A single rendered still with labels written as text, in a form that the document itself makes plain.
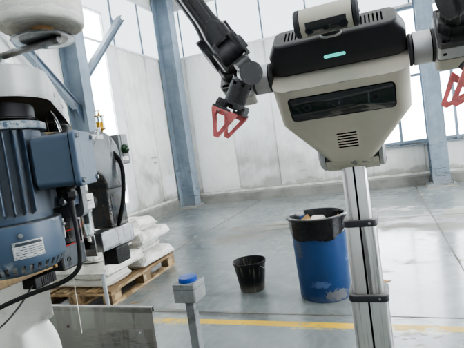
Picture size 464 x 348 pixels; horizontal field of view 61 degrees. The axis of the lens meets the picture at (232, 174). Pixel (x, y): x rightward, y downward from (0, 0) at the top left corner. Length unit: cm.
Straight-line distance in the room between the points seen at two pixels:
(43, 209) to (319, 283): 262
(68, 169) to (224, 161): 889
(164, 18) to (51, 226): 960
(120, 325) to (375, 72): 119
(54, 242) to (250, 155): 865
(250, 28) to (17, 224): 902
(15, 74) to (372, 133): 96
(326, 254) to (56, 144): 258
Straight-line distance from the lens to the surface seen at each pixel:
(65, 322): 174
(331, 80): 117
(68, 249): 104
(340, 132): 127
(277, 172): 914
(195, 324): 137
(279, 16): 942
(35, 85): 73
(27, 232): 71
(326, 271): 312
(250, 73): 99
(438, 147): 844
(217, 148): 956
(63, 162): 69
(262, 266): 346
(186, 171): 968
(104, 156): 117
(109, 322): 160
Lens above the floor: 124
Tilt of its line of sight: 4 degrees down
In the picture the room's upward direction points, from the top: 8 degrees counter-clockwise
